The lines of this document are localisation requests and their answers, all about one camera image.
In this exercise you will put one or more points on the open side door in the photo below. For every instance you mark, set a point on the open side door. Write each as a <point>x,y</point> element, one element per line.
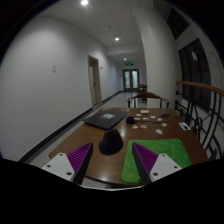
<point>96,81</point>

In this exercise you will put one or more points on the green exit sign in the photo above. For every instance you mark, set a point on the green exit sign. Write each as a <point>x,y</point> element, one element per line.
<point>129,63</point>

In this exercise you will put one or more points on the black railing with wooden handrail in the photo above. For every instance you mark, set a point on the black railing with wooden handrail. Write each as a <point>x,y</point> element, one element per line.
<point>200,85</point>

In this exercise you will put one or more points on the white printed card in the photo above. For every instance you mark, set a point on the white printed card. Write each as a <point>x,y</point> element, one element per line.
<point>184,126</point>

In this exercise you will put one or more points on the small white box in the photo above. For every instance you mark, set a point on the small white box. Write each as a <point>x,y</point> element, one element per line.
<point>144,111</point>

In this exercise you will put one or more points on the wooden armchair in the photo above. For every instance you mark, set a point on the wooden armchair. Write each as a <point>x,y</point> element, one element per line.
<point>148,95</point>

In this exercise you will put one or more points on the glass double door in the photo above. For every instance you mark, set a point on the glass double door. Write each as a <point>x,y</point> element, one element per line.
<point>130,80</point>

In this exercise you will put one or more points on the dark transom window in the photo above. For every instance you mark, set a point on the dark transom window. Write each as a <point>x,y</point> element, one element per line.
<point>176,23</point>

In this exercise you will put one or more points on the round ceiling light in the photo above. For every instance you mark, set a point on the round ceiling light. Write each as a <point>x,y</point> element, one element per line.
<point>84,2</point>
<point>117,39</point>

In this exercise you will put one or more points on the black closed laptop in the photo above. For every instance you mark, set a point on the black closed laptop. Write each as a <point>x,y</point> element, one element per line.
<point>105,120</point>

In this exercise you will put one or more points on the dark framed window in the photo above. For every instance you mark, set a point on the dark framed window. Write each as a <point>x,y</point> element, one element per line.
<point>195,73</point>

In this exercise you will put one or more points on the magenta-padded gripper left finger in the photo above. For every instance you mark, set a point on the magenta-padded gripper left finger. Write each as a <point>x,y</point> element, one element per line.
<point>63,165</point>

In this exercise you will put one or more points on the small white paper piece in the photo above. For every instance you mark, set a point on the small white paper piece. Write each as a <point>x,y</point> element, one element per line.
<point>159,131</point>
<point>143,126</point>
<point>164,124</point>
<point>152,117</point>
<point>134,127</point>

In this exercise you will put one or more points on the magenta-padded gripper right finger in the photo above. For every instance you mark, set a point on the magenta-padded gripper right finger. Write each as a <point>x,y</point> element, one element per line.
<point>160,166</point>

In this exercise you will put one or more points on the green mouse pad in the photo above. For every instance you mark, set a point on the green mouse pad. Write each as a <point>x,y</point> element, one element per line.
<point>170,150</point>

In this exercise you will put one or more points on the small black box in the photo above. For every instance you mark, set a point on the small black box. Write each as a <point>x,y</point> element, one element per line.
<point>130,120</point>

